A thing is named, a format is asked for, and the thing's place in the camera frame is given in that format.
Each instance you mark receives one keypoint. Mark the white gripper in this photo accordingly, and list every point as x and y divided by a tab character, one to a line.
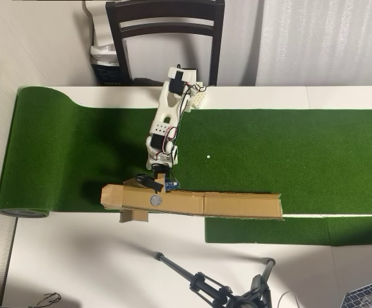
160	175

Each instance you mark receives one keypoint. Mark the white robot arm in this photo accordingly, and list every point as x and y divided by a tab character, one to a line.
165	106

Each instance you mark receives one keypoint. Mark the dark wooden chair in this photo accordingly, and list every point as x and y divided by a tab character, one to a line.
115	32

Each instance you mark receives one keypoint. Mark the long green turf mat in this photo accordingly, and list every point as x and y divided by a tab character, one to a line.
269	144

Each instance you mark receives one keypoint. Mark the black tripod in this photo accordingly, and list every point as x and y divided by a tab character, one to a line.
205	285

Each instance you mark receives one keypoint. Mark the white curtain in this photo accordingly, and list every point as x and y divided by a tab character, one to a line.
317	41

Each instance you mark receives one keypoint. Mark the white and navy appliance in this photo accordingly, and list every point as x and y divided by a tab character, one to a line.
99	61

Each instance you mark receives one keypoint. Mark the blue camera with brown mount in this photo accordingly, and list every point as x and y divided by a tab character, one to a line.
172	185

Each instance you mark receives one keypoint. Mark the short green turf piece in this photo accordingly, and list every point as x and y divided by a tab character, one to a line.
269	231

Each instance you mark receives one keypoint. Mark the gray round felt mark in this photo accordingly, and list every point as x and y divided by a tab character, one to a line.
156	200

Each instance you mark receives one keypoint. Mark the brown cardboard ramp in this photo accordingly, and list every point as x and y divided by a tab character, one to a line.
237	205

